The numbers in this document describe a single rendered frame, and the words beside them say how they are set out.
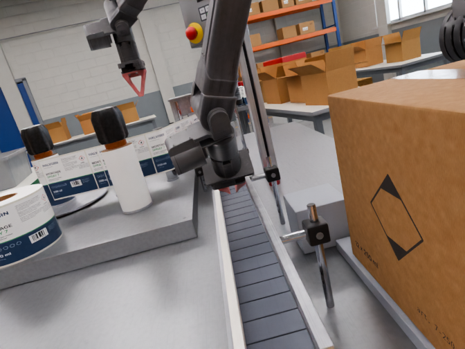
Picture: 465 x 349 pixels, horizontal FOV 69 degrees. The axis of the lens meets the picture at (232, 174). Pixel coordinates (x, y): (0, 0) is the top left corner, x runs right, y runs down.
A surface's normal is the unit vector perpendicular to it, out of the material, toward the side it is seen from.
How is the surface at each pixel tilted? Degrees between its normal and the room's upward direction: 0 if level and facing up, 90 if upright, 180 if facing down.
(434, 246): 90
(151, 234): 90
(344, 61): 100
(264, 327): 0
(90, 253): 90
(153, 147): 90
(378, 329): 0
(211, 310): 0
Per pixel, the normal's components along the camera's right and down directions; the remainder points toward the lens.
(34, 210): 0.93, -0.14
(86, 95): 0.26, 0.22
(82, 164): -0.01, 0.29
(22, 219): 0.75, 0.00
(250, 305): -0.24, -0.93
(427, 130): -0.97, 0.25
